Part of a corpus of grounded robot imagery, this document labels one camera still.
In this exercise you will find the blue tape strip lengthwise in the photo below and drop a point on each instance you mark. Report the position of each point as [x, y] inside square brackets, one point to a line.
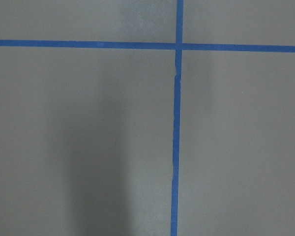
[176, 120]

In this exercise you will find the brown paper table cover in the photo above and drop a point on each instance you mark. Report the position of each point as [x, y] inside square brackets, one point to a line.
[86, 134]

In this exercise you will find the blue tape strip crosswise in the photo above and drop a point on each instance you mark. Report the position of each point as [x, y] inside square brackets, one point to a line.
[147, 46]

